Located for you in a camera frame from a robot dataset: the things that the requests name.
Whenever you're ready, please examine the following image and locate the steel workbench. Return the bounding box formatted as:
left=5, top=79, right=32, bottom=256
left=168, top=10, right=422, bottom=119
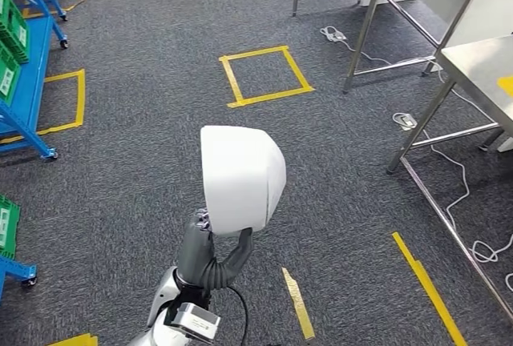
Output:
left=387, top=35, right=513, bottom=326

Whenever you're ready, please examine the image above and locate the gold floor tape strip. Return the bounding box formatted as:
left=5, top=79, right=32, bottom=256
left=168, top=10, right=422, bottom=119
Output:
left=281, top=268, right=317, bottom=341

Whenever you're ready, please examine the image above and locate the yellow floor tape outline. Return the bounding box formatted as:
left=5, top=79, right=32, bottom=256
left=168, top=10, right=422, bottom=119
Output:
left=46, top=332, right=99, bottom=346
left=0, top=69, right=86, bottom=146

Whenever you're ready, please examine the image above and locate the small yellow tape rectangle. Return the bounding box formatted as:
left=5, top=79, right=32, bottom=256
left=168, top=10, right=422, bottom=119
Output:
left=496, top=75, right=513, bottom=99

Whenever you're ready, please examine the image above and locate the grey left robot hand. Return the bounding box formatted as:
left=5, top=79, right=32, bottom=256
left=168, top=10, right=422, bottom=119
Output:
left=176, top=207, right=254, bottom=292

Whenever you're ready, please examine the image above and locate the white power adapter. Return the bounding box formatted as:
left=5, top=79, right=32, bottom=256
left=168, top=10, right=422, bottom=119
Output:
left=391, top=112, right=419, bottom=132

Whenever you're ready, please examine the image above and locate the white board panel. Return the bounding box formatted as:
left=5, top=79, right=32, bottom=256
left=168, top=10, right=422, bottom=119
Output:
left=408, top=0, right=513, bottom=47

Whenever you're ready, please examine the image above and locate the white floor cable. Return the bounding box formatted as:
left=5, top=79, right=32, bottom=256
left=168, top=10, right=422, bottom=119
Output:
left=341, top=35, right=513, bottom=122
left=416, top=128, right=513, bottom=294

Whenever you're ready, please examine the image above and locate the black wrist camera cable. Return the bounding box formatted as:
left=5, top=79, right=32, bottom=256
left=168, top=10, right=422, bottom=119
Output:
left=226, top=285, right=249, bottom=346

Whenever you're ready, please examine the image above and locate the white curved plastic part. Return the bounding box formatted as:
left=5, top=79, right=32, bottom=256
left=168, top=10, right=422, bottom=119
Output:
left=199, top=124, right=288, bottom=237

